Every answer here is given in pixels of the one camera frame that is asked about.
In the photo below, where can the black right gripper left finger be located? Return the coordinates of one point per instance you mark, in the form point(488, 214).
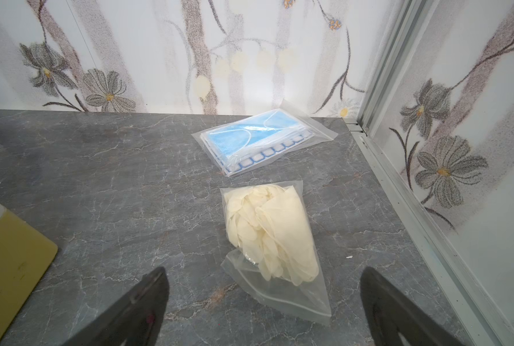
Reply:
point(135, 319)

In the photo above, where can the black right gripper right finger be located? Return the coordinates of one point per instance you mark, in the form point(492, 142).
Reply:
point(393, 318)

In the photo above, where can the olive green drawer cabinet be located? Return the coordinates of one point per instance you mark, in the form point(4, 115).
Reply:
point(25, 255)

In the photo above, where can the bag of cream latex gloves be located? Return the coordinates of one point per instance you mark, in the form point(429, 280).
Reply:
point(275, 258)

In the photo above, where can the bag of blue face masks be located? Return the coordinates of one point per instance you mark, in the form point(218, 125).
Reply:
point(256, 141)

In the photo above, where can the aluminium corner frame post right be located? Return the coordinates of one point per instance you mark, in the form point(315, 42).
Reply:
point(438, 117)

